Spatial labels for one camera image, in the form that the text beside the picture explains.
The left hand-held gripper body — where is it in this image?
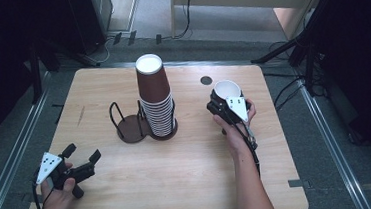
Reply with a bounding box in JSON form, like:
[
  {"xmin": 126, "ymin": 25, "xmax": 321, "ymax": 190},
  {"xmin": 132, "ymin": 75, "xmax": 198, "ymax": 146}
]
[{"xmin": 34, "ymin": 148, "xmax": 99, "ymax": 203}]

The stack of brown cups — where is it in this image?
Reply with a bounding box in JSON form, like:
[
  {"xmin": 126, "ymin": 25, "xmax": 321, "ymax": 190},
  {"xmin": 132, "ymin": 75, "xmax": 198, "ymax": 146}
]
[{"xmin": 133, "ymin": 51, "xmax": 178, "ymax": 140}]

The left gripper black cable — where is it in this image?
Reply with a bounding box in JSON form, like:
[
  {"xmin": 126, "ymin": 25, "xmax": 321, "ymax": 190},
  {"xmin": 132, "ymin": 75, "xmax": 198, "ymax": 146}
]
[{"xmin": 30, "ymin": 166, "xmax": 57, "ymax": 209}]

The black wire cup holder rack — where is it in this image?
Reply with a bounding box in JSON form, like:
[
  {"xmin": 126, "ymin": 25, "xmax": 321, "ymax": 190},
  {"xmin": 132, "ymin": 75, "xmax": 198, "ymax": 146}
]
[{"xmin": 107, "ymin": 96, "xmax": 180, "ymax": 145}]

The black metal tripod stand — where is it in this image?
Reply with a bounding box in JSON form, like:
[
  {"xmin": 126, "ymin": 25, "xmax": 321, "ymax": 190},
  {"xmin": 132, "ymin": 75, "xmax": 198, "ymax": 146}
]
[{"xmin": 248, "ymin": 23, "xmax": 327, "ymax": 102}]

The person's right hand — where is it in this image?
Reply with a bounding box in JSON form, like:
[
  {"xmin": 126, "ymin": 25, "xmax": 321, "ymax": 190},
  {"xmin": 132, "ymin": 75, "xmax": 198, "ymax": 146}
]
[{"xmin": 211, "ymin": 99, "xmax": 261, "ymax": 160}]

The beige cabinet panel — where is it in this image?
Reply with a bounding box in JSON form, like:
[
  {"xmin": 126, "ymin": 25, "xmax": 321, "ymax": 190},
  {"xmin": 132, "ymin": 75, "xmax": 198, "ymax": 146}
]
[{"xmin": 272, "ymin": 5, "xmax": 307, "ymax": 41}]

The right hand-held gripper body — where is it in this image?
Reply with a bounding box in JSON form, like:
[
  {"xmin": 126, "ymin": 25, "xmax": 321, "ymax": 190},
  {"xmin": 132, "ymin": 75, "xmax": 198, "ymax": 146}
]
[{"xmin": 206, "ymin": 93, "xmax": 253, "ymax": 127}]

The person's left hand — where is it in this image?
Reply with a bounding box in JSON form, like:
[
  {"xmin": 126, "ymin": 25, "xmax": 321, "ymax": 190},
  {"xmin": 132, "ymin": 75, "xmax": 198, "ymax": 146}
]
[{"xmin": 38, "ymin": 177, "xmax": 79, "ymax": 209}]

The white paper cup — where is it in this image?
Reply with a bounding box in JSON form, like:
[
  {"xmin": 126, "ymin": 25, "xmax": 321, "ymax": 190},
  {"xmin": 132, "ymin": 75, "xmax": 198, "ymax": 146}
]
[{"xmin": 212, "ymin": 78, "xmax": 243, "ymax": 103}]

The metal floor rail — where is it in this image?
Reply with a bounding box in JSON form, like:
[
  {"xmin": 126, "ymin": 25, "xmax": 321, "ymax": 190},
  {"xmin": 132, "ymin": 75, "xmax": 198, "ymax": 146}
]
[
  {"xmin": 296, "ymin": 74, "xmax": 371, "ymax": 209},
  {"xmin": 0, "ymin": 70, "xmax": 63, "ymax": 209}
]

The black cabinet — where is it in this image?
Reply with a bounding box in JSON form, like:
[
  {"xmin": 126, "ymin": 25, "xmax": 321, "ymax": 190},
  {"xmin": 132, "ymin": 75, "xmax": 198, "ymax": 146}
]
[{"xmin": 64, "ymin": 0, "xmax": 117, "ymax": 56}]

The round table cable grommet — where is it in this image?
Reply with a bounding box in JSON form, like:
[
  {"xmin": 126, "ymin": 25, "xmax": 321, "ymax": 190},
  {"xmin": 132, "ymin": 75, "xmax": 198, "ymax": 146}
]
[{"xmin": 199, "ymin": 74, "xmax": 214, "ymax": 86}]

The black hanging cable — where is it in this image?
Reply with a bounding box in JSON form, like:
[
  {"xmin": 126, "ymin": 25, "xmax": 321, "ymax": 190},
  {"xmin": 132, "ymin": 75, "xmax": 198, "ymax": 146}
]
[{"xmin": 167, "ymin": 0, "xmax": 196, "ymax": 40}]

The white floor cable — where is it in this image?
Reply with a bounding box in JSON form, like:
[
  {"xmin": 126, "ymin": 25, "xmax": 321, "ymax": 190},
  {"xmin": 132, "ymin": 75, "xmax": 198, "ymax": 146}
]
[{"xmin": 91, "ymin": 39, "xmax": 112, "ymax": 66}]

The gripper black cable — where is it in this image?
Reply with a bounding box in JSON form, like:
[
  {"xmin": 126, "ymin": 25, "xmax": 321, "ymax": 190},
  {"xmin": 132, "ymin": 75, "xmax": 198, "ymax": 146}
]
[
  {"xmin": 234, "ymin": 120, "xmax": 262, "ymax": 179},
  {"xmin": 30, "ymin": 166, "xmax": 57, "ymax": 209}
]

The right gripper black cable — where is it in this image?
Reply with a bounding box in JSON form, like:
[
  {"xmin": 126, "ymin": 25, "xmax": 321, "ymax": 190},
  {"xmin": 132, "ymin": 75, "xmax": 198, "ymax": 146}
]
[{"xmin": 234, "ymin": 120, "xmax": 262, "ymax": 179}]

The black floor cable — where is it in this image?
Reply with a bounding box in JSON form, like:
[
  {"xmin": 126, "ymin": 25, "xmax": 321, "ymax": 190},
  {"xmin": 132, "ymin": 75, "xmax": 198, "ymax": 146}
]
[{"xmin": 271, "ymin": 76, "xmax": 307, "ymax": 111}]

